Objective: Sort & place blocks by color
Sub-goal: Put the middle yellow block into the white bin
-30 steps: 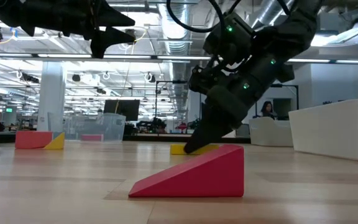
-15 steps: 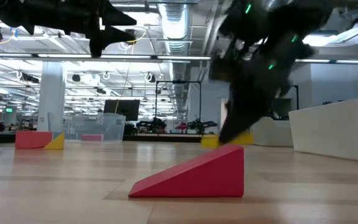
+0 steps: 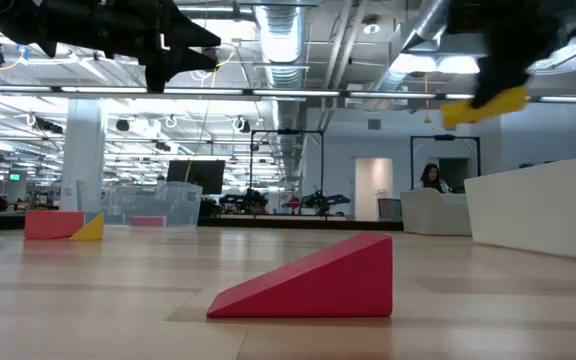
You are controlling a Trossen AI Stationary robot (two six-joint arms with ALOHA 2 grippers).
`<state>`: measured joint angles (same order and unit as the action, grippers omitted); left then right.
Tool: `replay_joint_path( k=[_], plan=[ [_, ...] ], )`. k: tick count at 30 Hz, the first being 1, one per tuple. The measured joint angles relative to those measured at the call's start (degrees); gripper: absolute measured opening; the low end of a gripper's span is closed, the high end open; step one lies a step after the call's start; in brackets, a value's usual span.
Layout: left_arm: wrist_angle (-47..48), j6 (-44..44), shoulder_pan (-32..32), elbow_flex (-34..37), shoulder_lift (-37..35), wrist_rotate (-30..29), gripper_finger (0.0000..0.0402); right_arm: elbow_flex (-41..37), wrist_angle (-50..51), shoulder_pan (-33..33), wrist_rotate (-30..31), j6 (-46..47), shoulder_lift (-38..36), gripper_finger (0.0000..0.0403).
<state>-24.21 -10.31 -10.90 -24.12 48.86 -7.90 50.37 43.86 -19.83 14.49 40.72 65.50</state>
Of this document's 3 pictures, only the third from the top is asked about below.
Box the black rig frame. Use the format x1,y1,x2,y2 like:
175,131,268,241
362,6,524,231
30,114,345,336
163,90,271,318
409,134,482,191
249,128,326,194

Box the yellow long block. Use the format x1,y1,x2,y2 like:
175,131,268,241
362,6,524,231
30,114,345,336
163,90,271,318
440,86,530,130

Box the clear plastic bin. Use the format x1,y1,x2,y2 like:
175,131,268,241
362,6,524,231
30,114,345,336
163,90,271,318
76,180,204,230

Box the black background robot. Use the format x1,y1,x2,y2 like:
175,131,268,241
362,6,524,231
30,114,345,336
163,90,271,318
299,188,353,216
217,188,270,216

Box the red wedge block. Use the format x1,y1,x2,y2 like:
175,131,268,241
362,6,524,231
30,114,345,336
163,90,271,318
206,232,394,319

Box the white column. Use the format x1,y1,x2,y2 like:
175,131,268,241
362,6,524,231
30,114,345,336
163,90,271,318
58,97,109,214

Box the silver ventilation duct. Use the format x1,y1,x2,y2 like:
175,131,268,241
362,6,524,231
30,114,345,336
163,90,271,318
253,0,310,184

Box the yellow wedge block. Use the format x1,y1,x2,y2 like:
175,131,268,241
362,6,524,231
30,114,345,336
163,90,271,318
69,211,106,242

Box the orange cylinder block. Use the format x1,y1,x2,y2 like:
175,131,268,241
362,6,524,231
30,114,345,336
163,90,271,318
23,209,88,241

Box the black monitor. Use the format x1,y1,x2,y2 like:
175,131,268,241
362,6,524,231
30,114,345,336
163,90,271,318
165,159,227,196

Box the black aluminium table frame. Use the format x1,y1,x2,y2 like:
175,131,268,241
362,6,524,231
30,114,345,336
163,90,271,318
0,213,405,233

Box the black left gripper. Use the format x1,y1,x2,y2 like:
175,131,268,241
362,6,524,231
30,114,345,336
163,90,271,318
85,0,223,94

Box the red rectangular block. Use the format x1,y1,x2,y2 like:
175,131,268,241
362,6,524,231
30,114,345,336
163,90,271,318
128,215,168,229

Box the person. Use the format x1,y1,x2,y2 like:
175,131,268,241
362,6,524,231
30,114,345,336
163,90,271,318
419,162,452,195

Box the dark office chair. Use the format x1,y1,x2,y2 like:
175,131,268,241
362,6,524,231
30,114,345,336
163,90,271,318
377,197,403,223

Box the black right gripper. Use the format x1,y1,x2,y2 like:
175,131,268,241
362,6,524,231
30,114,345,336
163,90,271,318
446,0,564,110

